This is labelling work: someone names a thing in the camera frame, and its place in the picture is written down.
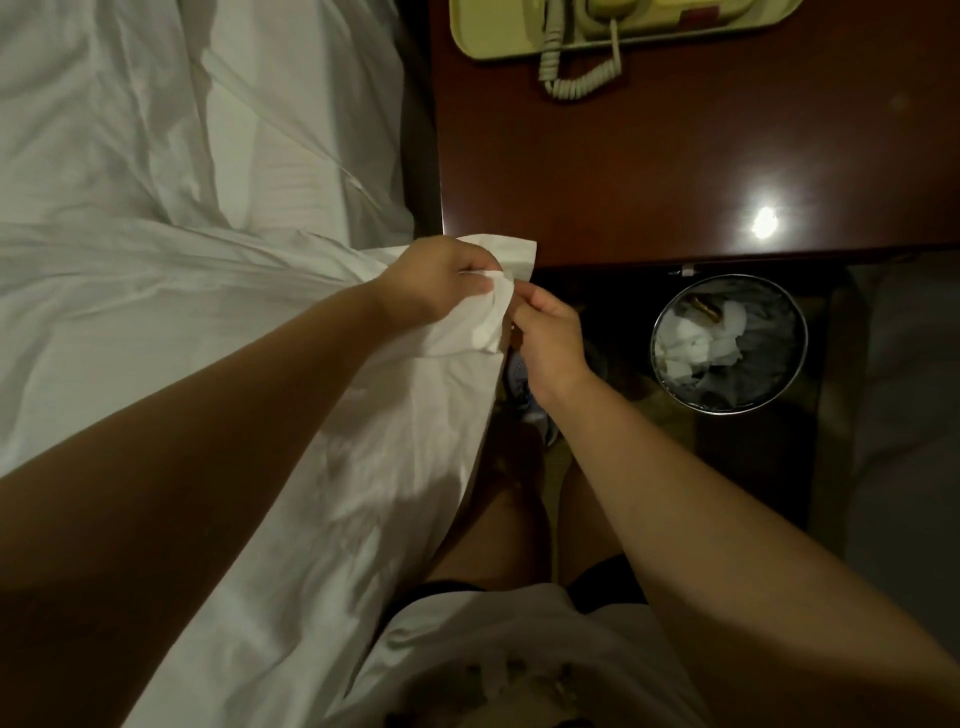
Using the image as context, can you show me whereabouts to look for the person's left hand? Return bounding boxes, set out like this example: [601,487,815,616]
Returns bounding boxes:
[367,234,507,335]

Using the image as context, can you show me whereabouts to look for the person's right hand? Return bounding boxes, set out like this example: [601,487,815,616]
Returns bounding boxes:
[507,280,596,410]

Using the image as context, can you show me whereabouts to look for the white bed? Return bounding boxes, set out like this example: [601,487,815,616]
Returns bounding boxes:
[195,0,429,257]
[840,262,960,662]

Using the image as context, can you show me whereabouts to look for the white duvet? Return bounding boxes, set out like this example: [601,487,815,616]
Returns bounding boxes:
[0,0,539,728]

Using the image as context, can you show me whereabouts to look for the person's right forearm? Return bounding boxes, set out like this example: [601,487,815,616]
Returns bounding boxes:
[540,375,960,728]

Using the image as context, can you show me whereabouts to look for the person's left forearm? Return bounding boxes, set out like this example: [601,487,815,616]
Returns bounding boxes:
[0,285,407,728]

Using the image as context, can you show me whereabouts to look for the person's right leg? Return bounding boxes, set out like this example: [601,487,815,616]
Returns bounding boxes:
[555,457,624,587]

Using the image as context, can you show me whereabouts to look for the person's leg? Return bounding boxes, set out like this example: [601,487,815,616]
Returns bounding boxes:
[420,435,554,594]
[555,457,624,587]

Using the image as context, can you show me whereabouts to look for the person's left leg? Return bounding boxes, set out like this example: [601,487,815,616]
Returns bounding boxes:
[420,435,554,594]

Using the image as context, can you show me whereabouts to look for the person's white printed shirt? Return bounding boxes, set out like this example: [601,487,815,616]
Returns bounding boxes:
[322,582,714,728]

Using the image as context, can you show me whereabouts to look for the black trash bin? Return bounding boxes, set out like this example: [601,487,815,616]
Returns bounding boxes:
[649,271,812,417]

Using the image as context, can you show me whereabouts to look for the dark wooden nightstand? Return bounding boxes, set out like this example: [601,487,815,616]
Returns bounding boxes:
[427,0,960,272]

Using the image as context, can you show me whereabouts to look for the beige telephone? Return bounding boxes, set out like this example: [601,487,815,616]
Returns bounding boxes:
[447,0,804,104]

